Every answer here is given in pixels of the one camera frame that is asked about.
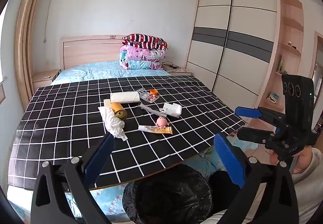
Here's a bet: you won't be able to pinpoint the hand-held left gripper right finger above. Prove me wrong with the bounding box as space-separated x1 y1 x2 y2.
214 134 301 224

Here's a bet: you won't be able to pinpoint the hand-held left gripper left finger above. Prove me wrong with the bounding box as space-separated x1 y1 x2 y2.
30 133 115 224

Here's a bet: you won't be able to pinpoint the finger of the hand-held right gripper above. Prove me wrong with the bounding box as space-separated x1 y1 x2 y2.
235 106 287 126
237 127 275 143

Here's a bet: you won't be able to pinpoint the white tissue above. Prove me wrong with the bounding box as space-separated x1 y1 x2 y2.
98 106 127 141

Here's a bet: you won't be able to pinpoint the yellow tape roll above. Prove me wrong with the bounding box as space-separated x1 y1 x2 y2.
108 102 127 121

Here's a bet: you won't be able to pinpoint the white yellow ointment tube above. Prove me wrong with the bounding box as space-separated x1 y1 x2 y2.
138 125 173 135

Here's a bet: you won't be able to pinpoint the trash bin with black bag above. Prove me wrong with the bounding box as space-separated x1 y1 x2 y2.
122 163 214 224

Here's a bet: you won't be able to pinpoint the grey plastic strip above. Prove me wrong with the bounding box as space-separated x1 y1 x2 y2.
138 104 167 118

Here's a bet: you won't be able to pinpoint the white plastic box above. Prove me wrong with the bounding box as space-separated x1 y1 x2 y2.
161 103 182 117

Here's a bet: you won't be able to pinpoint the person's right forearm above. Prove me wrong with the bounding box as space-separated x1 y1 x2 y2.
291 148 323 189

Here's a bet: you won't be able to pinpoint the person's right hand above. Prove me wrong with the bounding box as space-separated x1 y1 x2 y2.
270 147 314 174

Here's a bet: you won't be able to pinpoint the person's leg in black pants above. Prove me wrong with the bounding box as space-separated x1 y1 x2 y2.
208 170 243 214

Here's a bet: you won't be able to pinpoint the black white checkered cloth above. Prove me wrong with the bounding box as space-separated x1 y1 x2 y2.
7 75 246 188

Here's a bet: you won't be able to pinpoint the white cardboard paper tube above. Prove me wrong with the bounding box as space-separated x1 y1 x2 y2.
105 91 140 108

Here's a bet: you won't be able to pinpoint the wooden nightstand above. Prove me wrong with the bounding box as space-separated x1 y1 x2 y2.
32 70 60 93
164 66 193 77

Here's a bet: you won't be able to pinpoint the white sliding door wardrobe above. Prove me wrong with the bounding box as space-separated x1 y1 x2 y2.
185 0 281 103

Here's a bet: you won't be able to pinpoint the blister pack with orange pills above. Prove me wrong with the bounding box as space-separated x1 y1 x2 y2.
141 94 160 103

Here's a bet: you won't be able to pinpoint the wooden corner shelf unit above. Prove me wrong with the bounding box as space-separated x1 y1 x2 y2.
260 0 304 113

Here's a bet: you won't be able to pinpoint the wooden bed headboard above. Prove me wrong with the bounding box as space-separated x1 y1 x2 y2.
60 35 132 70

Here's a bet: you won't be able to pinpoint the pink folded quilt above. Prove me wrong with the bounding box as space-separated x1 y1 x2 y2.
119 45 167 70

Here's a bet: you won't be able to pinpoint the striped red blue pillow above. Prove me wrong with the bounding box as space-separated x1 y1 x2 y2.
122 33 169 50

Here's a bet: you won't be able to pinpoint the black cables with power strip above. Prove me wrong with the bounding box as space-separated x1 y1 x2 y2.
161 61 183 72

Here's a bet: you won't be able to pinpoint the wooden window alcove frame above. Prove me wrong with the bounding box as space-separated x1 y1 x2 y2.
14 0 52 111

